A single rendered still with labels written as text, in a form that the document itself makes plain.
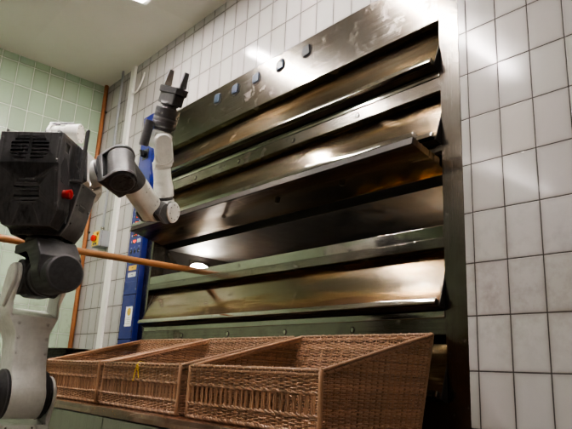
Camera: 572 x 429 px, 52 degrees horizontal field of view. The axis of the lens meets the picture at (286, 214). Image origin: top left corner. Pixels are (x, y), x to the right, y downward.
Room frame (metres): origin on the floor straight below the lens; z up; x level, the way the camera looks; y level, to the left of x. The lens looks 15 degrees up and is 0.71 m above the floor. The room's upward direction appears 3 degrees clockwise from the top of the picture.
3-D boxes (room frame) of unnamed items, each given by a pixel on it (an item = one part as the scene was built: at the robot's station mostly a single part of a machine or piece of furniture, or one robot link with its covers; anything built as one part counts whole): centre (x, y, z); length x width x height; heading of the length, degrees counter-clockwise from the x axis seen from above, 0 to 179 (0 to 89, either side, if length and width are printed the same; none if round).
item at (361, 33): (2.44, 0.08, 2.00); 1.80 x 0.08 x 0.21; 41
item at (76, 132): (1.90, 0.77, 1.47); 0.10 x 0.07 x 0.09; 86
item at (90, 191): (1.84, 0.78, 1.27); 0.34 x 0.30 x 0.36; 86
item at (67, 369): (2.68, 0.69, 0.72); 0.56 x 0.49 x 0.28; 42
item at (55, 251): (1.83, 0.73, 1.00); 0.28 x 0.13 x 0.18; 42
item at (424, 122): (2.42, 0.10, 1.54); 1.79 x 0.11 x 0.19; 41
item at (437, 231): (2.43, 0.09, 1.16); 1.80 x 0.06 x 0.04; 41
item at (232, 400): (1.78, -0.09, 0.72); 0.56 x 0.49 x 0.28; 42
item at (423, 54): (2.42, 0.10, 1.80); 1.79 x 0.11 x 0.19; 41
